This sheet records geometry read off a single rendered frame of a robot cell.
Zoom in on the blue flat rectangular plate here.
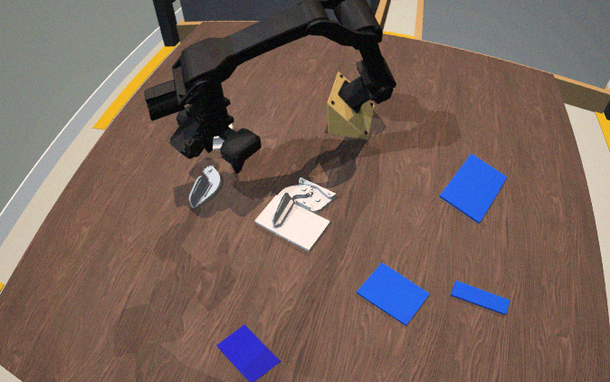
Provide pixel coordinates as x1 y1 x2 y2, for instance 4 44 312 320
216 325 281 382
440 153 507 224
357 263 430 325

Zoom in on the blue flat bar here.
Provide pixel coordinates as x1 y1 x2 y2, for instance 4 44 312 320
451 281 510 315

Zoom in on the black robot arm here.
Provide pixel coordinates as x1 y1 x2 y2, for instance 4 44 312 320
144 0 396 158

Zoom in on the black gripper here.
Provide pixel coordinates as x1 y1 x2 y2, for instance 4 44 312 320
176 96 262 174

